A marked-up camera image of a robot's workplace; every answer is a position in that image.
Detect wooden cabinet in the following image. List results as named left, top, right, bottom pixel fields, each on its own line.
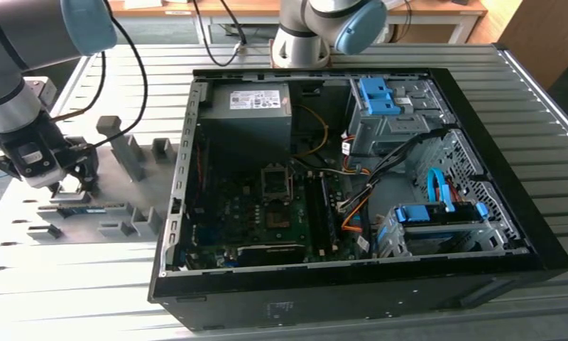
left=469, top=0, right=568, bottom=92

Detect hard disk in blue carrier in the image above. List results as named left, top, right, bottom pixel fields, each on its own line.
left=393, top=201, right=490, bottom=227

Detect grey metal optical drive cage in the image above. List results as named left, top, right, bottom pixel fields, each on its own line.
left=349, top=77, right=457, bottom=158

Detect blue RAM stick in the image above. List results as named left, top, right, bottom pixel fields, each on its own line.
left=56, top=205, right=110, bottom=217

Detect silver metal disk bay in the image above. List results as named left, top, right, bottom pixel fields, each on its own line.
left=373, top=204, right=525, bottom=259

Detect blue SATA wire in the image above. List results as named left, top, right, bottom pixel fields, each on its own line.
left=426, top=166, right=457, bottom=213

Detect grey power supply unit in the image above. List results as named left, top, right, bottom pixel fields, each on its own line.
left=199, top=82, right=295, bottom=163

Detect wooden desk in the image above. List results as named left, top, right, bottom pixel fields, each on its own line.
left=107, top=0, right=489, bottom=45

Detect black cable bundle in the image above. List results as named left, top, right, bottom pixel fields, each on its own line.
left=338, top=126, right=459, bottom=214

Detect white papers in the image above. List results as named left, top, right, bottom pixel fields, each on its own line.
left=123, top=0, right=166, bottom=10

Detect thin wire locking lever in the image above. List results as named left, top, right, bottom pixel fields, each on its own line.
left=289, top=165, right=299, bottom=210

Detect green motherboard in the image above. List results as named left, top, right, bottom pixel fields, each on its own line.
left=189, top=156, right=365, bottom=268

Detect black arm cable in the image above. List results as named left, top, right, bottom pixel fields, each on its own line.
left=50, top=0, right=250, bottom=152

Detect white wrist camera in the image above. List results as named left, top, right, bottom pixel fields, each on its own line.
left=24, top=163, right=70, bottom=190

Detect silver wrist-mounted box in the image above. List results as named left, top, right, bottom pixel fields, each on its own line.
left=23, top=76, right=58, bottom=107

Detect orange SATA wire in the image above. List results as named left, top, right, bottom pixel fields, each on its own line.
left=341, top=197, right=375, bottom=234

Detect coloured power wire bundle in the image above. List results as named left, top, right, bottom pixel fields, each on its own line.
left=339, top=156, right=371, bottom=178

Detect black graphics card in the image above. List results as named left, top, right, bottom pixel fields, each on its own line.
left=234, top=242, right=309, bottom=267

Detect CPU socket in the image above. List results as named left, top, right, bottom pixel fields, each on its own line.
left=263, top=208, right=294, bottom=231

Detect black RAM stick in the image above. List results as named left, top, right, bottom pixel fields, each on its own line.
left=318, top=173, right=339, bottom=250

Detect grey parts rack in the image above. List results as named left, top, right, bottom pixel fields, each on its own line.
left=26, top=115, right=182, bottom=246

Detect yellow wire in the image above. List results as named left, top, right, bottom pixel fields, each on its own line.
left=291, top=102, right=333, bottom=158

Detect blue plastic bay latch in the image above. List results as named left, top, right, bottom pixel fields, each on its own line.
left=358, top=77, right=403, bottom=117

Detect black open PC case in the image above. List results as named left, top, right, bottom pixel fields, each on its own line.
left=147, top=67, right=568, bottom=333

